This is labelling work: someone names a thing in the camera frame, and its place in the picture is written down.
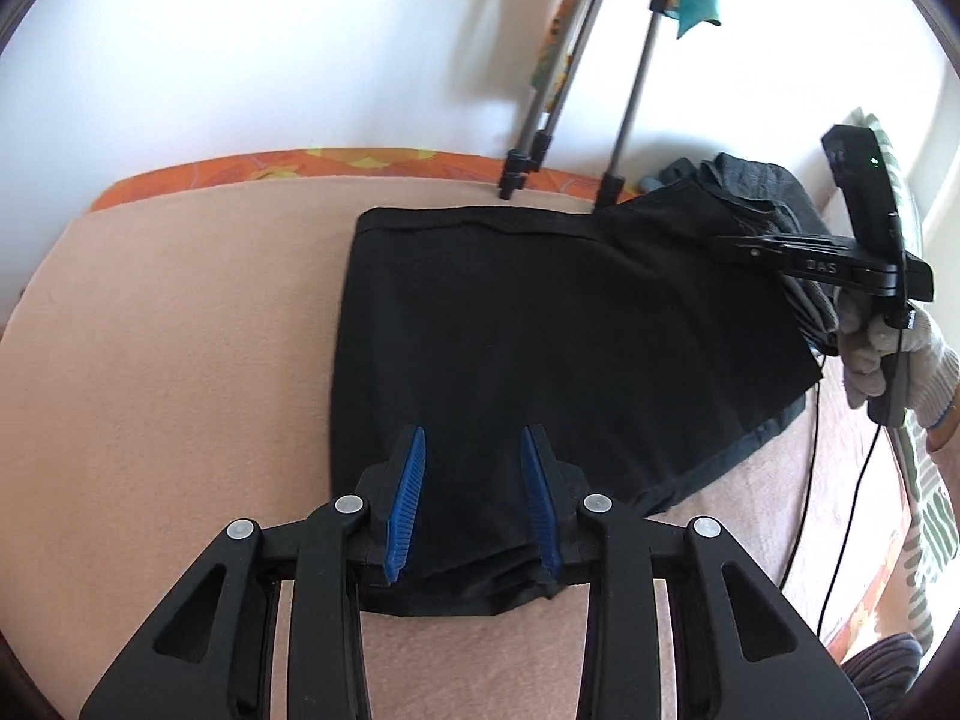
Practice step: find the beige blanket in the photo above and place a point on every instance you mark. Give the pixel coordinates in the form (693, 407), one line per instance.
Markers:
(187, 352)

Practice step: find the person's right forearm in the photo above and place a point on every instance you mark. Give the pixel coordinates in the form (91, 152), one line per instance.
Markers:
(946, 436)

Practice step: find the person's right hand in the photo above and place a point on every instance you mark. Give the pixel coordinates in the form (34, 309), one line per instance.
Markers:
(934, 364)

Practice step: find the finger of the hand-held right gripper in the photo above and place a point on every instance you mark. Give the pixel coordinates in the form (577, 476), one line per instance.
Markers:
(750, 246)

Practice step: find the orange floral bed sheet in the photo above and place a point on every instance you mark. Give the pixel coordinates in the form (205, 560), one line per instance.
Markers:
(337, 161)

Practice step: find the green striped white pillow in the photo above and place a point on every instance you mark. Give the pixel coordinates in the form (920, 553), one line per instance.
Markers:
(934, 525)

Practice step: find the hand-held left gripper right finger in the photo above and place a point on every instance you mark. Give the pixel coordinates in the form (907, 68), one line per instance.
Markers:
(538, 502)

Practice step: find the grey folded pants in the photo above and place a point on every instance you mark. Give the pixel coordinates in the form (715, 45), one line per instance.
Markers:
(757, 180)

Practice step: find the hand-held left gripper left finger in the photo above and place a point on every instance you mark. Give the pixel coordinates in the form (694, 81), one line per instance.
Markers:
(405, 502)

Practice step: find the black folded clothes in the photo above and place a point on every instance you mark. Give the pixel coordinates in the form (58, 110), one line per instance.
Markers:
(679, 172)

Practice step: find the black pants with pink trim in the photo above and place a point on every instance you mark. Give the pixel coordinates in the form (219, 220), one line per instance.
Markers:
(525, 330)

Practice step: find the light blue folded jeans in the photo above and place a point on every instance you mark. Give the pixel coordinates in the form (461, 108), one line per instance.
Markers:
(651, 184)

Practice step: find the silver tripod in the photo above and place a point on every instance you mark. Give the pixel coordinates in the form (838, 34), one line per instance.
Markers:
(636, 90)

